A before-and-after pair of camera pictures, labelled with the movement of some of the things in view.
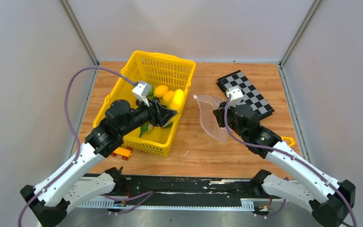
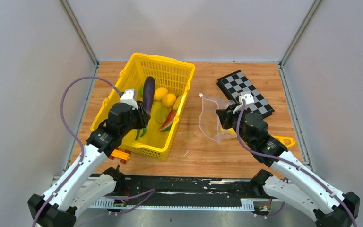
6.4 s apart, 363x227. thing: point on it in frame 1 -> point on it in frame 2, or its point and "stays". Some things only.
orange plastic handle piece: (291, 139) stays
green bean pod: (143, 128) stays
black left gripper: (159, 115) -> (143, 117)
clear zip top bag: (209, 122) stays
